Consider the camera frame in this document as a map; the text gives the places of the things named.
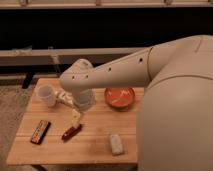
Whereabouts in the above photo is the crumpled white wrapper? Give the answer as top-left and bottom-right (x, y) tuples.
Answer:
(55, 91), (73, 107)

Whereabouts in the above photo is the orange bowl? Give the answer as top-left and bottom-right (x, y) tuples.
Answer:
(104, 88), (135, 109)

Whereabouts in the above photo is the wooden table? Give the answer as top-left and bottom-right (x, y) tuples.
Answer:
(5, 77), (146, 167)

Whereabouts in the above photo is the black candy bar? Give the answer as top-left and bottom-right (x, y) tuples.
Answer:
(30, 120), (51, 144)

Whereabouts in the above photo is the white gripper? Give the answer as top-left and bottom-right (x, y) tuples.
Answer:
(72, 89), (95, 128)

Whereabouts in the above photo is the white plastic cup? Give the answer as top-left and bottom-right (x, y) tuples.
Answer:
(37, 85), (56, 107)

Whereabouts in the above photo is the white sponge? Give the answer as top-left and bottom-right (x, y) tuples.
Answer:
(110, 134), (124, 155)

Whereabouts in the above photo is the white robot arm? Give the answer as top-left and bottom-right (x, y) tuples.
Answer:
(60, 35), (213, 171)

